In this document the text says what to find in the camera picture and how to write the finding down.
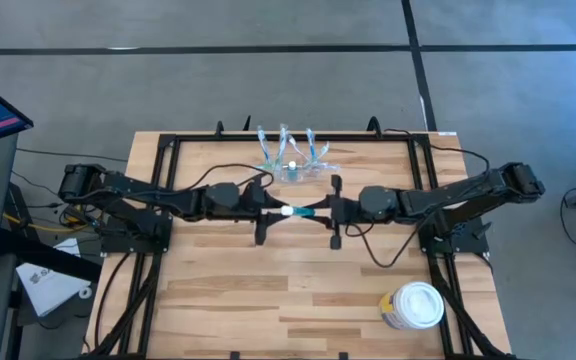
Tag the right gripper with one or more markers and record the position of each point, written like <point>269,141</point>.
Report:
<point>337,212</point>

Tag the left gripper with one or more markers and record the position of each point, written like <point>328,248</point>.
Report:
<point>254,200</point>

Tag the blue mouthwash bottle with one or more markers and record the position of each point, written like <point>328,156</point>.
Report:
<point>298,211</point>

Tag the small clear bottle white cap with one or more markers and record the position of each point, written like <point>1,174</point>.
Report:
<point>292,166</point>

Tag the blue toothbrush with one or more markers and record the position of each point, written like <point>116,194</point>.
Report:
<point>311,142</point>
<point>263,142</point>

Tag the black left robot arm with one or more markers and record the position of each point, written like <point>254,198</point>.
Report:
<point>138,200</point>

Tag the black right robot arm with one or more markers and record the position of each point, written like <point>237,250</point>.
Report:
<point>443,197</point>

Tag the clear acrylic toothbrush holder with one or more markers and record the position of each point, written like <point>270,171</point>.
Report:
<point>305,176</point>

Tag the black clamp hook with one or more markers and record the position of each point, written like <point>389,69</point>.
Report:
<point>219,129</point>
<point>247,124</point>
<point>374,126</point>

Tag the yellow wipes canister white lid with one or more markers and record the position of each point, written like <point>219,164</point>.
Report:
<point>418,305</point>

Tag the black table clamp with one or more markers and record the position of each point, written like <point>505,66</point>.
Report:
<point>234,356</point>
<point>343,356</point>

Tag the white tape roll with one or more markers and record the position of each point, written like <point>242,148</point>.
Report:
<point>85,291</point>

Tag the black table leg bar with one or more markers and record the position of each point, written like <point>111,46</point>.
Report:
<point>48,255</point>

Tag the white printed box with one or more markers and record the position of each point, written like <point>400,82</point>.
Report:
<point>50,287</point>

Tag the black aluminium table frame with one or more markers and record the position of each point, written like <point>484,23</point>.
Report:
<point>208,137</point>

